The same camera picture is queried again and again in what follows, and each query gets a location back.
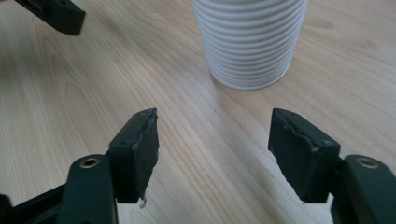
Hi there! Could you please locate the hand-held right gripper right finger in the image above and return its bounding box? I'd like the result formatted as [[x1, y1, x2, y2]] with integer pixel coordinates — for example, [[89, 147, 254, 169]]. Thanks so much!
[[267, 107, 343, 204]]

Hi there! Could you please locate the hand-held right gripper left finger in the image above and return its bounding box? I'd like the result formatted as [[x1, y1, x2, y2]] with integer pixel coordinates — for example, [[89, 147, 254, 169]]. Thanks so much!
[[107, 107, 161, 209]]

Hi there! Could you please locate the white ribbed paper cup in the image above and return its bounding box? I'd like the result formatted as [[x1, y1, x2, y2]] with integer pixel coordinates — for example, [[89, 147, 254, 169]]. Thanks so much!
[[191, 0, 309, 91]]

